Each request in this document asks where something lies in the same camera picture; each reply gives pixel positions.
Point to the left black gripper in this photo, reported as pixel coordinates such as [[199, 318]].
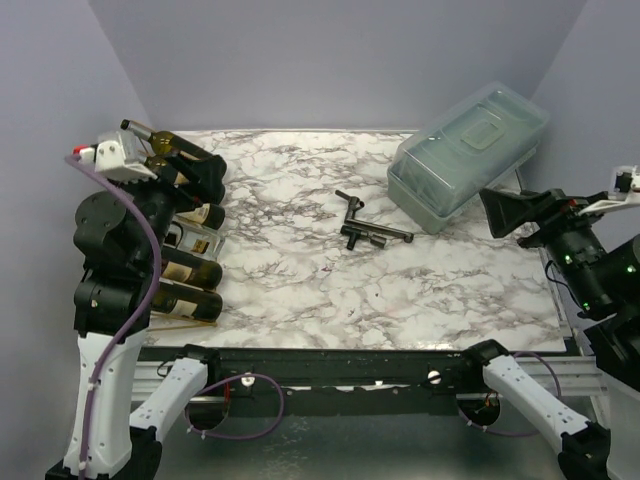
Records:
[[205, 181]]

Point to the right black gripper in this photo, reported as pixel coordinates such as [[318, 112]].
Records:
[[540, 220]]

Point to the green wine bottle white label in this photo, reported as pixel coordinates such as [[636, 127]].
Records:
[[208, 215]]

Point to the green wine bottle silver neck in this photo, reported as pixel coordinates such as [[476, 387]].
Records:
[[164, 142]]

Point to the clear square glass bottle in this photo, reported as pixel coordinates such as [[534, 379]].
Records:
[[194, 240]]

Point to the green wine bottle brown label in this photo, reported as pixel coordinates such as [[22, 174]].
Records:
[[157, 165]]

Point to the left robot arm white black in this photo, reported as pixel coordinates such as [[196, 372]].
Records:
[[120, 231]]

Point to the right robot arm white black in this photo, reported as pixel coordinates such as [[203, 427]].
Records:
[[605, 285]]

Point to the clear plastic storage box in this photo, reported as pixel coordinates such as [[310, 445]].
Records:
[[439, 171]]

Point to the gold wire wine rack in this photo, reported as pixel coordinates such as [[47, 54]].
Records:
[[190, 320]]

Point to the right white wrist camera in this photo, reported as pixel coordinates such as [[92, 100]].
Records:
[[623, 195]]

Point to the black T-handle corkscrew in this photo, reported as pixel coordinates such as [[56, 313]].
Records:
[[355, 234]]

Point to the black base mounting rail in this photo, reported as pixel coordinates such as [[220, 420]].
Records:
[[257, 395]]

